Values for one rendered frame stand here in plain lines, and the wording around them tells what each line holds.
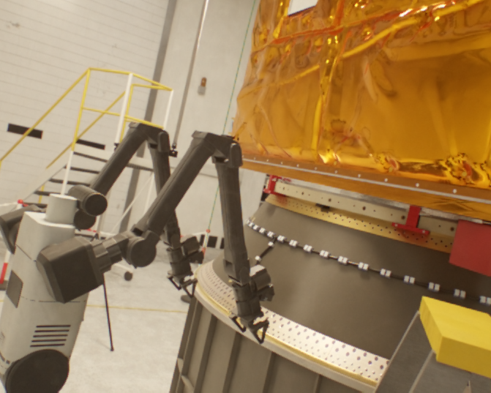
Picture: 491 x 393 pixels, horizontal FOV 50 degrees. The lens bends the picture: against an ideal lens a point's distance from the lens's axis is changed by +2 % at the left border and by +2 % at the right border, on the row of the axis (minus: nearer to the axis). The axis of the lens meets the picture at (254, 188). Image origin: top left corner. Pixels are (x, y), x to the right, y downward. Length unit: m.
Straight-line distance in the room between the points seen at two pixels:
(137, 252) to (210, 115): 8.77
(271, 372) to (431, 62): 1.20
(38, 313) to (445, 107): 1.32
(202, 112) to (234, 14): 1.95
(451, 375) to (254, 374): 1.10
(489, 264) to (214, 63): 8.89
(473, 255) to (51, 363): 1.23
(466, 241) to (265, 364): 0.83
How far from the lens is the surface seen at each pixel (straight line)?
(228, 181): 1.53
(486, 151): 1.61
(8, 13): 9.40
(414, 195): 1.82
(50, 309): 1.55
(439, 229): 1.95
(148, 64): 9.68
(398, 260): 1.95
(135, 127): 1.87
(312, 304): 1.95
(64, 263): 1.35
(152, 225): 1.42
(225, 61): 10.29
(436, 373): 1.05
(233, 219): 1.56
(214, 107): 10.14
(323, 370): 1.82
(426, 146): 1.76
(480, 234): 1.67
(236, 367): 2.11
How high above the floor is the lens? 1.72
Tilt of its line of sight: 2 degrees down
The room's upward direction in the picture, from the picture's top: 13 degrees clockwise
